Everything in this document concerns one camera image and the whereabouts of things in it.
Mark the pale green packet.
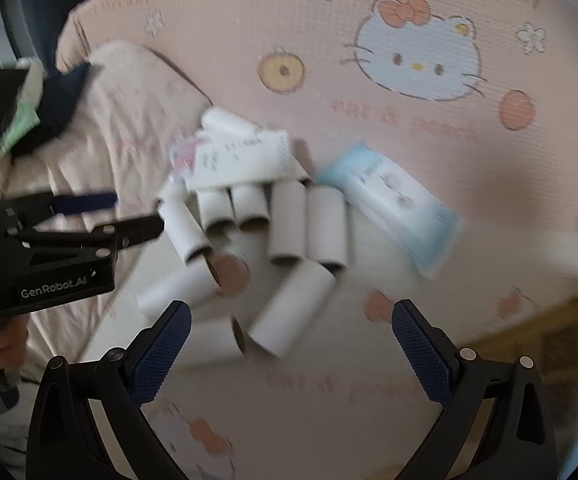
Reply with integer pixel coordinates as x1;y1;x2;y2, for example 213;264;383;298
0;102;40;158

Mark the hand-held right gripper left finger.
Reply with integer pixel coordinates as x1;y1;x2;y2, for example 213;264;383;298
28;300;192;480

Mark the brown cardboard box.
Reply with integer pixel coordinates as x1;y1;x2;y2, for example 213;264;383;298
462;282;578;396

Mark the light blue wipes packet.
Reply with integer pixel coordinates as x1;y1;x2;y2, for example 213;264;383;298
314;142;465;281

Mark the dark blue fabric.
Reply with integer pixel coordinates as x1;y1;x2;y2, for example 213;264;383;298
6;0;100;68

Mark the dark blue cloth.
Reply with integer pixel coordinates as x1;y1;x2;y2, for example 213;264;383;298
34;62;102;146

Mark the pink printed blanket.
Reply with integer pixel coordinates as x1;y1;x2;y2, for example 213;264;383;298
54;0;578;480

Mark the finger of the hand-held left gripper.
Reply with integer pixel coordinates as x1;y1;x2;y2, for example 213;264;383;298
4;191;118;228
16;214;166;256

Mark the white printed box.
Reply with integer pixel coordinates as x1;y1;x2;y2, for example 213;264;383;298
191;130;292;191

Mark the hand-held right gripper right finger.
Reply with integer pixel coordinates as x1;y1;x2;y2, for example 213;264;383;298
391;299;559;480

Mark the pile of cardboard tubes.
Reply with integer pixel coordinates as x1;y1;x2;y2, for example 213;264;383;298
136;107;350;361

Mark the small pink blue packet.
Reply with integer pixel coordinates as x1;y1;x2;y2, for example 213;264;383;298
168;135;205;177

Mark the cream folded cloth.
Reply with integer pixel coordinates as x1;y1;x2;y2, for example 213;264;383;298
0;40;215;361

